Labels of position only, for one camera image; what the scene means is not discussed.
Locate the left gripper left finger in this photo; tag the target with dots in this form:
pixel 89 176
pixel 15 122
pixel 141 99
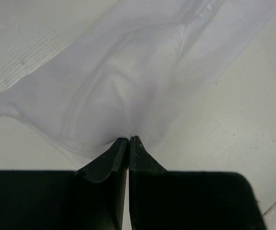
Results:
pixel 91 198

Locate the white t shirt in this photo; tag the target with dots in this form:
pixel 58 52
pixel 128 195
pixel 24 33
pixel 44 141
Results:
pixel 134 72

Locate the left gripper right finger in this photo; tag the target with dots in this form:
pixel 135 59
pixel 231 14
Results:
pixel 190 200

